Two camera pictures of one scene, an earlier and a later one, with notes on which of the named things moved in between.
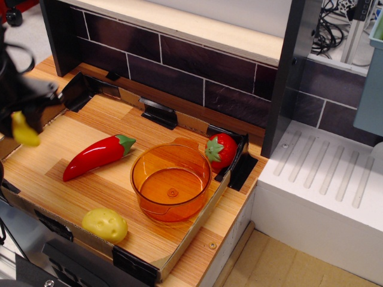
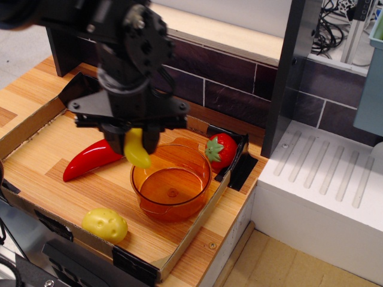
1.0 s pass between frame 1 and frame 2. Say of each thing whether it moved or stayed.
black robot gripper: moved
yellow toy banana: moved
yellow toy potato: stayed
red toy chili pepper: stayed
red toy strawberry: stayed
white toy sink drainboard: stayed
